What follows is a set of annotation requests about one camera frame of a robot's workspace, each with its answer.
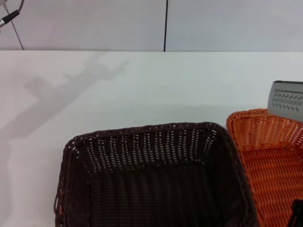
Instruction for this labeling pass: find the dark brown woven basket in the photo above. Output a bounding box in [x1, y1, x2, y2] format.
[53, 122, 258, 227]

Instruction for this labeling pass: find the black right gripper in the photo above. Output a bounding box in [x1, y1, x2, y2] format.
[287, 199, 303, 227]

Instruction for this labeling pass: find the orange woven basket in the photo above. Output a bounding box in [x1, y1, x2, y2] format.
[226, 108, 303, 227]

